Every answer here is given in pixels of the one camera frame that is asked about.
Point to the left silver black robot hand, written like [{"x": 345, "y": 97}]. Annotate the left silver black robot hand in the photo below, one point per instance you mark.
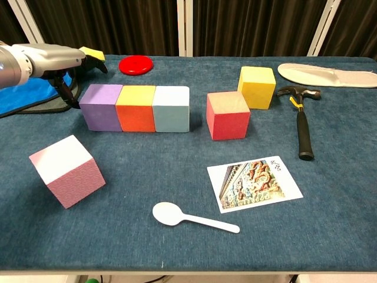
[{"x": 56, "y": 59}]

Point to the purple foam cube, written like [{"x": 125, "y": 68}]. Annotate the purple foam cube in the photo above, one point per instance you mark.
[{"x": 100, "y": 115}]

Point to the orange foam cube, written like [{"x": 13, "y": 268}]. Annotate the orange foam cube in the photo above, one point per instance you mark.
[{"x": 135, "y": 118}]

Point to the pink foam cube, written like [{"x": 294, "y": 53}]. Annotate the pink foam cube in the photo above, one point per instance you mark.
[{"x": 73, "y": 185}]

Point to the light blue foam cube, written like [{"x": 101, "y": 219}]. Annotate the light blue foam cube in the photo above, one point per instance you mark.
[{"x": 171, "y": 118}]

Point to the red foam cube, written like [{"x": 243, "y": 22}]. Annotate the red foam cube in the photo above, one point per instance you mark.
[{"x": 228, "y": 123}]

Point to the yellow foam cube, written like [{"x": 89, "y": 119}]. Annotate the yellow foam cube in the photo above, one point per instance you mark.
[{"x": 259, "y": 91}]

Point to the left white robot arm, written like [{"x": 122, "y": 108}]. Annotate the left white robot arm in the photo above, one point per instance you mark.
[{"x": 11, "y": 65}]

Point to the yellow green sponge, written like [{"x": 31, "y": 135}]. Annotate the yellow green sponge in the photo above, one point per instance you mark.
[{"x": 94, "y": 54}]

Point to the grey cloth black edged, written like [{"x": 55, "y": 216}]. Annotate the grey cloth black edged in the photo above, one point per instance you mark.
[{"x": 44, "y": 107}]

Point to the blue microfibre cloth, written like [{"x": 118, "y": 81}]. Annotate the blue microfibre cloth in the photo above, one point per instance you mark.
[{"x": 23, "y": 97}]

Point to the black curtain panel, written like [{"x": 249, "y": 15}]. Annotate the black curtain panel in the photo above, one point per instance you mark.
[
  {"x": 356, "y": 29},
  {"x": 250, "y": 26},
  {"x": 117, "y": 26},
  {"x": 9, "y": 23}
]

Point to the red round disc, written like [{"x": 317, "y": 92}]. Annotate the red round disc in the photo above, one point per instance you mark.
[{"x": 135, "y": 65}]

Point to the white plastic spoon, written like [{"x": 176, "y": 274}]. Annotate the white plastic spoon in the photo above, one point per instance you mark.
[{"x": 166, "y": 213}]

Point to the small green round object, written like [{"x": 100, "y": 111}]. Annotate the small green round object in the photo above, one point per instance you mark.
[{"x": 92, "y": 280}]

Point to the dragon picture postcard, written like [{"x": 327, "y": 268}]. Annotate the dragon picture postcard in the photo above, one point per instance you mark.
[{"x": 253, "y": 184}]

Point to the white fabric slipper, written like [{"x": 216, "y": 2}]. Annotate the white fabric slipper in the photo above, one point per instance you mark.
[{"x": 324, "y": 76}]

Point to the white screen frame post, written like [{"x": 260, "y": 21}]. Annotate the white screen frame post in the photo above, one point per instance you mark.
[
  {"x": 185, "y": 26},
  {"x": 26, "y": 20},
  {"x": 322, "y": 29}
]

